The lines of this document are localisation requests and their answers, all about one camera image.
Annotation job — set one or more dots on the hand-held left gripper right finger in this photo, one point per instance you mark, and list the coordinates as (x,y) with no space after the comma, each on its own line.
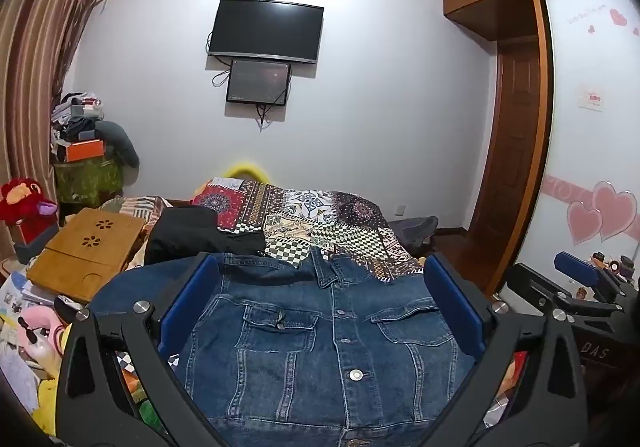
(452,302)

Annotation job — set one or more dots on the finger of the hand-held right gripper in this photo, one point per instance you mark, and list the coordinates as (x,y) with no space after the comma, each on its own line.
(530,284)
(575,266)

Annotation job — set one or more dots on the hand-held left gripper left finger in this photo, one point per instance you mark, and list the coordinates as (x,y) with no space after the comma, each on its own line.
(192,307)

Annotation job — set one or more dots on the blue denim jacket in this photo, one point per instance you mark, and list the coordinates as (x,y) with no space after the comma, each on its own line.
(310,347)

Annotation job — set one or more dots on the pile of assorted clothes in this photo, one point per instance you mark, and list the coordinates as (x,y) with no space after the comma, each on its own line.
(75,114)

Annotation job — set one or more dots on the black garment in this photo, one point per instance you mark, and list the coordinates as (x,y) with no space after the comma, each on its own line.
(200,237)

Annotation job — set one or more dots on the dark grey bag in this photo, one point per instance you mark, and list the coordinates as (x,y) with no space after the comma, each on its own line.
(415,232)

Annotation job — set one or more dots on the striped brown pillow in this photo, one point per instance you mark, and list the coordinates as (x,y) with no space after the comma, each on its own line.
(135,209)

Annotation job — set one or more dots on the wooden lap desk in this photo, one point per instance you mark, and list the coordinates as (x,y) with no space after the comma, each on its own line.
(80,252)

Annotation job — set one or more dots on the white heart-print sliding door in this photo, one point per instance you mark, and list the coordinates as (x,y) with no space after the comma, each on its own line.
(590,137)

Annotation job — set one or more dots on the patchwork patterned blanket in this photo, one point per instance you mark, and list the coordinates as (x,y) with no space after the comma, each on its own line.
(320,222)

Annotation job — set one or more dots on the pink plush toy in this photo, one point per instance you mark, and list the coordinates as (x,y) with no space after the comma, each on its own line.
(37,332)

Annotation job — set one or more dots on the green patterned cabinet cover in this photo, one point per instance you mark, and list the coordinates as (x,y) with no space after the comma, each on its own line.
(87,179)

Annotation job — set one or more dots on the yellow plush toy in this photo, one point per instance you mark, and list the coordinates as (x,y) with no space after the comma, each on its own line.
(50,397)

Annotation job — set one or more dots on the grey storage box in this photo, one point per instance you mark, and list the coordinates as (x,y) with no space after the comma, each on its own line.
(35,244)

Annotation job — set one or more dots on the stack of magazines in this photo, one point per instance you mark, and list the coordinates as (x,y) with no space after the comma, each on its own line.
(20,292)

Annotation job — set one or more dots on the grey cushion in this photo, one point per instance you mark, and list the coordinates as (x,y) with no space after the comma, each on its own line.
(120,139)

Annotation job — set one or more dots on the orange box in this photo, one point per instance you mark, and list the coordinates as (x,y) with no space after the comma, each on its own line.
(86,150)

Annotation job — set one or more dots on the red plush toy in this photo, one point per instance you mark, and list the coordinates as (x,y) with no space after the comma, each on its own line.
(22,204)

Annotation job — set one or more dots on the small black monitor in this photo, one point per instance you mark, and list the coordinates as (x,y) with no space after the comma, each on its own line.
(257,81)

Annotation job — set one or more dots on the brown striped curtain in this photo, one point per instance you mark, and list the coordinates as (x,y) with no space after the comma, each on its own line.
(40,77)

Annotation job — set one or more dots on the white wall outlet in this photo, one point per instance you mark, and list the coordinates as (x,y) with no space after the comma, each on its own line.
(399,210)

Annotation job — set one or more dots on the wall-mounted black television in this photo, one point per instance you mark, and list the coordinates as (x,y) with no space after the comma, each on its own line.
(265,29)

